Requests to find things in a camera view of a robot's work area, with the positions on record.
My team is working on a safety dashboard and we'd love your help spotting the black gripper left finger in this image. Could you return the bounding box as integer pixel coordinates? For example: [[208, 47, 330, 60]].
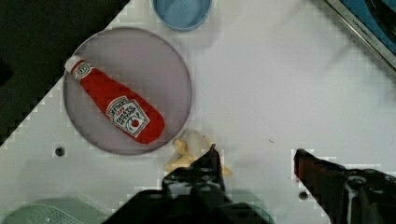
[[162, 144, 225, 198]]

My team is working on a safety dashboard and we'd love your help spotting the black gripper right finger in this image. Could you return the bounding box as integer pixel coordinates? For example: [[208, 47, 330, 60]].
[[293, 148, 396, 224]]

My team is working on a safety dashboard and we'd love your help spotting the peeled toy banana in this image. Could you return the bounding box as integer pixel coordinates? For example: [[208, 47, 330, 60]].
[[163, 130, 233, 177]]

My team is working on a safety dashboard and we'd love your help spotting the green mug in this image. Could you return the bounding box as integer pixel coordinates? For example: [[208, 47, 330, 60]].
[[229, 189, 275, 224]]

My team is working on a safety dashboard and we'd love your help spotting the red plush ketchup bottle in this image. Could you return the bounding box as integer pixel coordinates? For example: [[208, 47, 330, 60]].
[[64, 55, 165, 145]]

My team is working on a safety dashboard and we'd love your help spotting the grey round plate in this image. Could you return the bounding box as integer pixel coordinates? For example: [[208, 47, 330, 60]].
[[64, 28, 192, 155]]

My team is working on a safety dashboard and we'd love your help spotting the green perforated colander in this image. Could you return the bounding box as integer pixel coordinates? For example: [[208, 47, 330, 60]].
[[1, 199, 108, 224]]

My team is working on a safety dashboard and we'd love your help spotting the blue bowl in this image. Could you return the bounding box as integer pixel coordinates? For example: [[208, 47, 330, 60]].
[[151, 0, 213, 32]]

